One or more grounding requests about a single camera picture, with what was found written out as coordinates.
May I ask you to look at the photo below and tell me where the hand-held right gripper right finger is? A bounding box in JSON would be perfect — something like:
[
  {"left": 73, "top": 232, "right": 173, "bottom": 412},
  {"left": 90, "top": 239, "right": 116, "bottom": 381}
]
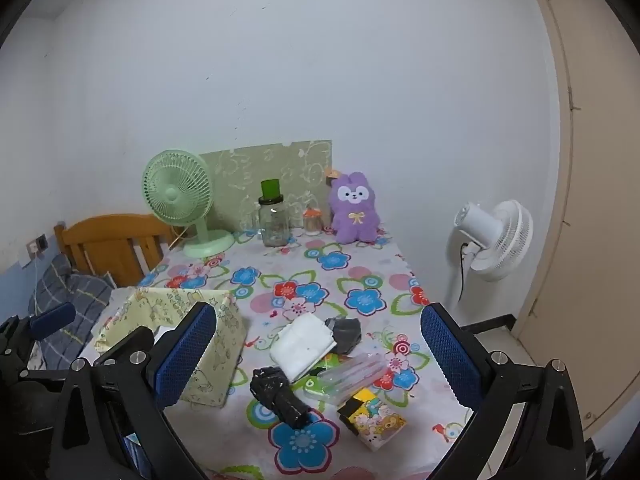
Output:
[{"left": 420, "top": 302, "right": 586, "bottom": 480}]

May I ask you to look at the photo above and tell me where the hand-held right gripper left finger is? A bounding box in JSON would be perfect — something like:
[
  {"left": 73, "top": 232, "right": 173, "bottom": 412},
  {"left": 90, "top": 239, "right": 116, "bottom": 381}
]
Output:
[{"left": 50, "top": 301, "right": 218, "bottom": 480}]

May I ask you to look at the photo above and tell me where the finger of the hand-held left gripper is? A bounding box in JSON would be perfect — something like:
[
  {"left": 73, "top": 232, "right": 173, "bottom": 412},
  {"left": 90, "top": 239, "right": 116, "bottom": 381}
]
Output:
[
  {"left": 29, "top": 301, "right": 77, "bottom": 341},
  {"left": 94, "top": 326, "right": 156, "bottom": 367}
]

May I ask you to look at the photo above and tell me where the yellow printed fabric storage box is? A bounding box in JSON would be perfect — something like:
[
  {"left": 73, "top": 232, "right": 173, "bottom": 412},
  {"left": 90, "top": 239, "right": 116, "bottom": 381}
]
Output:
[{"left": 92, "top": 286, "right": 248, "bottom": 407}]

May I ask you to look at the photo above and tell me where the cartoon printed box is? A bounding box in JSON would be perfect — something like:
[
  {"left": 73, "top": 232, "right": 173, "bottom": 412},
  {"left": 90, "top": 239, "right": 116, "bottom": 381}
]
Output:
[{"left": 337, "top": 390, "right": 407, "bottom": 452}]

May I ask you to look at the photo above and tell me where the clear pencil case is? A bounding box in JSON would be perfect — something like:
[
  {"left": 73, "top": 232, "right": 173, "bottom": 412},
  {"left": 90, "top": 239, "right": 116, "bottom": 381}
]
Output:
[{"left": 317, "top": 352, "right": 389, "bottom": 404}]

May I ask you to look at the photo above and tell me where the black plastic bag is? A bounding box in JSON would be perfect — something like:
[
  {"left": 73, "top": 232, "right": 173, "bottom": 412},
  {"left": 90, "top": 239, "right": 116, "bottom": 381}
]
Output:
[{"left": 250, "top": 367, "right": 310, "bottom": 430}]

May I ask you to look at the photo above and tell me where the grey cloth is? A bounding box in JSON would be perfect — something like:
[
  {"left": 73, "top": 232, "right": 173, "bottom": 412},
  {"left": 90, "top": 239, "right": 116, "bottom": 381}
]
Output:
[{"left": 325, "top": 317, "right": 362, "bottom": 354}]

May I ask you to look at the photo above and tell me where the white cloth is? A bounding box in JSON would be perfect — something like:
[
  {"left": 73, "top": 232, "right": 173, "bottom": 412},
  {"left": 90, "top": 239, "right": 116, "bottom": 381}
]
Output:
[{"left": 270, "top": 314, "right": 338, "bottom": 380}]

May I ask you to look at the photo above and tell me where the green tissue packet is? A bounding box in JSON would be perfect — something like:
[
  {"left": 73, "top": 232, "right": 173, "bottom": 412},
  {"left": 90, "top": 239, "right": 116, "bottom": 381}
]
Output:
[{"left": 303, "top": 377, "right": 331, "bottom": 402}]

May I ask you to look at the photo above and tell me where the blue plaid bedding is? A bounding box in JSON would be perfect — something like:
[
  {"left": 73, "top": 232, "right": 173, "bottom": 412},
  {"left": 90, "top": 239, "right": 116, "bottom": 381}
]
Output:
[{"left": 27, "top": 252, "right": 117, "bottom": 361}]

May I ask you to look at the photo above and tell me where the floral tablecloth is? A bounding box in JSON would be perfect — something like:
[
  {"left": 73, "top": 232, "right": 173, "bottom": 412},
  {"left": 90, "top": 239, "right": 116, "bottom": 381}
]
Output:
[{"left": 77, "top": 227, "right": 476, "bottom": 480}]

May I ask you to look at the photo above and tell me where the white standing fan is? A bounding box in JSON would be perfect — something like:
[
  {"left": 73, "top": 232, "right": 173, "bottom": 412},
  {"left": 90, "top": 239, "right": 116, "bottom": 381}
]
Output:
[{"left": 445, "top": 199, "right": 535, "bottom": 318}]

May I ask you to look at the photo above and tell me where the clear drinking glass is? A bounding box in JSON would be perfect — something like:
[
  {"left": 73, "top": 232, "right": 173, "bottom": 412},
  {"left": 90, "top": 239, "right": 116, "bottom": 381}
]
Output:
[{"left": 240, "top": 207, "right": 261, "bottom": 237}]

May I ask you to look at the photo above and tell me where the glass jar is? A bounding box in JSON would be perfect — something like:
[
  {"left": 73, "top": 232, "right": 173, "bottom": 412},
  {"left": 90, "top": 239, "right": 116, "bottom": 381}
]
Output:
[{"left": 257, "top": 195, "right": 292, "bottom": 248}]

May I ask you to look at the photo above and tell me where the green desk fan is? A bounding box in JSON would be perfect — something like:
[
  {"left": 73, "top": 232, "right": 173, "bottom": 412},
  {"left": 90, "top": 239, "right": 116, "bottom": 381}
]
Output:
[{"left": 141, "top": 149, "right": 236, "bottom": 259}]

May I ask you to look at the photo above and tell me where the purple plush toy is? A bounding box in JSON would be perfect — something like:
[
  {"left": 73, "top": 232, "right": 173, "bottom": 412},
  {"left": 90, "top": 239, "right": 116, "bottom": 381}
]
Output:
[{"left": 328, "top": 171, "right": 383, "bottom": 245}]

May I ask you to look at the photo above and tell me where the beige door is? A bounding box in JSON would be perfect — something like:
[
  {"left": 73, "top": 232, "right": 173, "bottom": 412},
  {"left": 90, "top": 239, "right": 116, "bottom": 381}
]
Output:
[{"left": 517, "top": 0, "right": 640, "bottom": 436}]

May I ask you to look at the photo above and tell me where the green patterned board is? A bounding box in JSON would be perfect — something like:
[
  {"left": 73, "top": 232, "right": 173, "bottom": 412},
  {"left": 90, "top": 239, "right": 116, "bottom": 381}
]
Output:
[{"left": 200, "top": 140, "right": 333, "bottom": 233}]

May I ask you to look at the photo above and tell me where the wall socket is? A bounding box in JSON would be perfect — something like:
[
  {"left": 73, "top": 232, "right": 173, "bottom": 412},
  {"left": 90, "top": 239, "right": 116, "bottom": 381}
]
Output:
[{"left": 26, "top": 234, "right": 50, "bottom": 261}]

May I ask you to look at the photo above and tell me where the black fan cable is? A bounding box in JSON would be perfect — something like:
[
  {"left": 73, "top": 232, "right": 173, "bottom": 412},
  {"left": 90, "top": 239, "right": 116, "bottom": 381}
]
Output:
[{"left": 458, "top": 241, "right": 477, "bottom": 306}]

